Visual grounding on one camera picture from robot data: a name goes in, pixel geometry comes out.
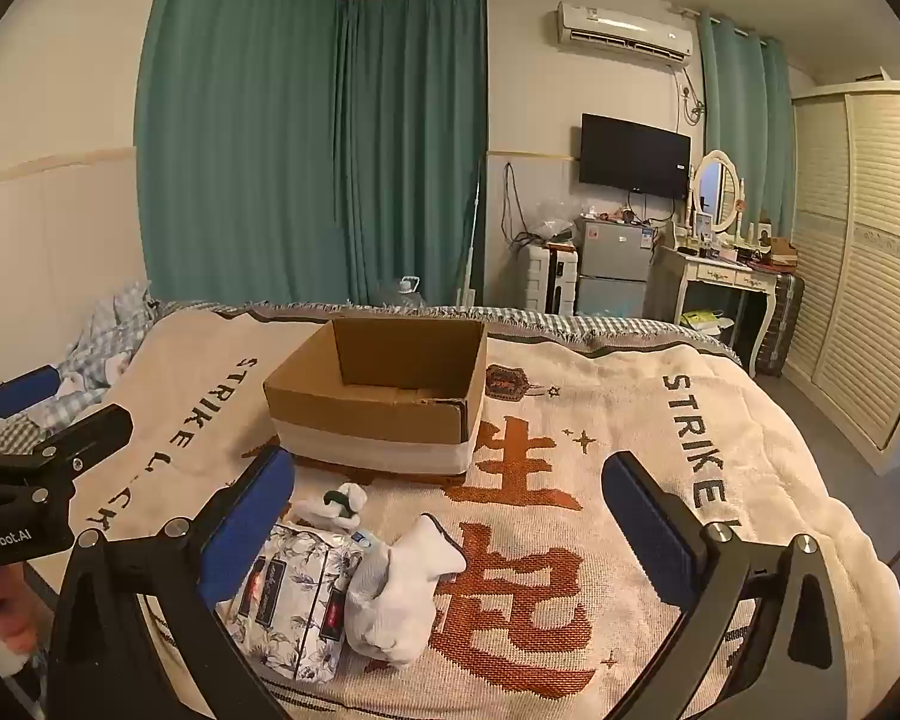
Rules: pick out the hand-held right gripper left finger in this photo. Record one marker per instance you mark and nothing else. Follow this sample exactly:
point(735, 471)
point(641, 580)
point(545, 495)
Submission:
point(247, 529)

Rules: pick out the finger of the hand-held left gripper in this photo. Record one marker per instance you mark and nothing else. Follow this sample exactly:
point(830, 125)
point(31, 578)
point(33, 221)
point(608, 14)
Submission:
point(94, 427)
point(22, 390)

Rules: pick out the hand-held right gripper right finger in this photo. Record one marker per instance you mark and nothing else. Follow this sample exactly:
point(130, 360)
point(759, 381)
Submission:
point(649, 532)

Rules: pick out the floral tissue pack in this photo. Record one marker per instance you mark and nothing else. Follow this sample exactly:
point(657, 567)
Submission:
point(292, 607)

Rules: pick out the large white sock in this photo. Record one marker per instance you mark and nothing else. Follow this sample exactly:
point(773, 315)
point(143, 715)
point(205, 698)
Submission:
point(397, 592)

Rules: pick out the brown cardboard box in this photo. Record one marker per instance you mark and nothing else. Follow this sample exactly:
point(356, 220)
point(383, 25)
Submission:
point(390, 420)

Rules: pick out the person's left hand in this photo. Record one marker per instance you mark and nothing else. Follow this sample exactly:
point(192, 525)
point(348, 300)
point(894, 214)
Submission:
point(11, 619)

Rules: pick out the cream printed blanket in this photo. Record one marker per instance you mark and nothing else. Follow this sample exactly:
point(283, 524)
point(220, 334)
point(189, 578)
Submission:
point(570, 540)

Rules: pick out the blue checkered quilt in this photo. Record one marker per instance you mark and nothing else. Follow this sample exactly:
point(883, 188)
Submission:
point(105, 330)

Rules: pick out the green checkered bed sheet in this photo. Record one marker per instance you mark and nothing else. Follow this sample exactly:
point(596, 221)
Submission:
point(607, 328)

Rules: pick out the yellow-green bag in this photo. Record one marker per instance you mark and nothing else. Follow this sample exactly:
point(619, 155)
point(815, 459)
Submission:
point(701, 319)

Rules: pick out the dark suitcase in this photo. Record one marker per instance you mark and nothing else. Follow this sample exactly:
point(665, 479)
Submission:
point(784, 322)

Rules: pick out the white dressing table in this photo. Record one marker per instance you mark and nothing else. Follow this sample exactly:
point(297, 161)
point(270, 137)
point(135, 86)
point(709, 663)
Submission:
point(709, 274)

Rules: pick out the grey small fridge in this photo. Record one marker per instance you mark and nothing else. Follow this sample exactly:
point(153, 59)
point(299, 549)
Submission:
point(615, 262)

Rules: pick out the white suitcase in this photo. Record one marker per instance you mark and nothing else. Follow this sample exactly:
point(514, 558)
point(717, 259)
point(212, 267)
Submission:
point(551, 277)

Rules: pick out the clear plastic water jug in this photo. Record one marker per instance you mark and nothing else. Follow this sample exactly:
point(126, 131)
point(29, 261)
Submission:
point(403, 294)

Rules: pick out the wide teal curtain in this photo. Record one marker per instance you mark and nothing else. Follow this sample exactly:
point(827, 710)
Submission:
point(232, 150)

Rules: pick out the brown small box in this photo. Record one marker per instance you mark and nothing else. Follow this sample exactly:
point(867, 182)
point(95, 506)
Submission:
point(781, 251)

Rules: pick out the clear plastic bag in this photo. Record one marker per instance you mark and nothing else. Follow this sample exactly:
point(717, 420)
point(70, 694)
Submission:
point(553, 221)

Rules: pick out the white oval mirror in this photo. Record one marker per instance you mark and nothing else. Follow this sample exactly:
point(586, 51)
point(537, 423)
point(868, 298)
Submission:
point(716, 191)

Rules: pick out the cream louvered wardrobe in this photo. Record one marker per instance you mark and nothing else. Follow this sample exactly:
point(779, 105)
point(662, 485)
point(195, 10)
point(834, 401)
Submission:
point(862, 255)

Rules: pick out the narrow teal curtain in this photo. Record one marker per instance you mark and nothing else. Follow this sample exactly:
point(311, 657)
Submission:
point(750, 135)

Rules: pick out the teal corner curtain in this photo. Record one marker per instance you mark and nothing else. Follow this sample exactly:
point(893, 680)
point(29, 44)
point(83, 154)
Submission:
point(412, 150)

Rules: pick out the white air conditioner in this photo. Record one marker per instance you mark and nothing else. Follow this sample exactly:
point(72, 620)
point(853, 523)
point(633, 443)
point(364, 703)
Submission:
point(622, 30)

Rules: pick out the black wall television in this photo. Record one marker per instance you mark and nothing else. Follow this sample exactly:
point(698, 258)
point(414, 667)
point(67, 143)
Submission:
point(634, 157)

